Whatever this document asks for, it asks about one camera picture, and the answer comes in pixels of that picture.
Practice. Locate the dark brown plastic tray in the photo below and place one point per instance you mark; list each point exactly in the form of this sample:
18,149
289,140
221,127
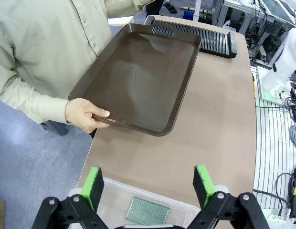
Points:
143,83

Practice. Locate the black slotted PCB rack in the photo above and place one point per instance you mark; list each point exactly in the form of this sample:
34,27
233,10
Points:
210,40

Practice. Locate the white monitor panel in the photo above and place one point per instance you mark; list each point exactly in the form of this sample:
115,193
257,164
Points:
277,9

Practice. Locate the person's right forearm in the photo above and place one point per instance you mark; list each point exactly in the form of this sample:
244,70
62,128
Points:
31,97

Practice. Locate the white slotted mounting table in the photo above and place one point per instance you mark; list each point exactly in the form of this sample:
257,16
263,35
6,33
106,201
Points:
272,133

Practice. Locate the green PCB board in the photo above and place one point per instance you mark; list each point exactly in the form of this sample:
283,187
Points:
148,211

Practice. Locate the clear plastic open box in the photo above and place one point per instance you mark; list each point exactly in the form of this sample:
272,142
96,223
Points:
119,198

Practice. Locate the person torso beige shirt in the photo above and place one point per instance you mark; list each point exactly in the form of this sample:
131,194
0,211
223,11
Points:
43,35

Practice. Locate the person's right hand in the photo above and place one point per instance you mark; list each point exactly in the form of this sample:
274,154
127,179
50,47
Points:
81,112

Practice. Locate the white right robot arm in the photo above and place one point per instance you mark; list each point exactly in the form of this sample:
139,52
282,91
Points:
288,59

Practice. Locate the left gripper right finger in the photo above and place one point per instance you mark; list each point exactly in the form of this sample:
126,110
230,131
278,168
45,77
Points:
204,188

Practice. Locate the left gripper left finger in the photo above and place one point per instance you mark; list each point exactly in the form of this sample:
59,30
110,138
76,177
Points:
90,188

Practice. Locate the person's left forearm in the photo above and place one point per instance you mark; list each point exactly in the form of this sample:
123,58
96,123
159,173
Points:
124,8

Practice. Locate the aluminium frame structure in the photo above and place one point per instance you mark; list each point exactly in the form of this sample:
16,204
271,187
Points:
234,12

